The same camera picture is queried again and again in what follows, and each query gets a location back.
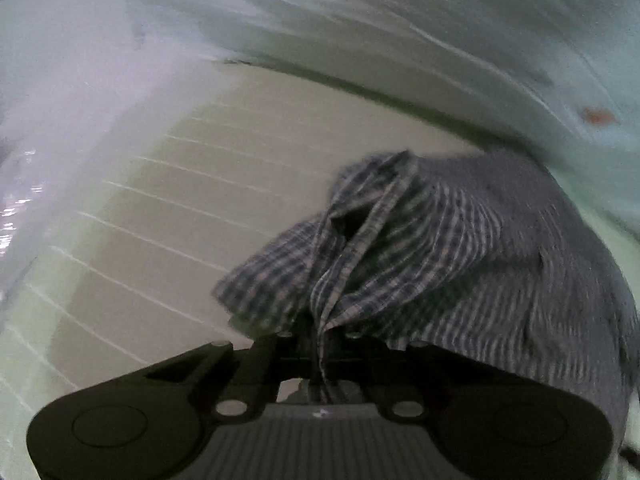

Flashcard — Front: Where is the light teal fabric storage bag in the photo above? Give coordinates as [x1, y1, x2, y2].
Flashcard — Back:
[126, 0, 639, 231]

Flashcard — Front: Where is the blue plaid shirt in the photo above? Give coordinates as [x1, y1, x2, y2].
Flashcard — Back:
[214, 150, 639, 438]

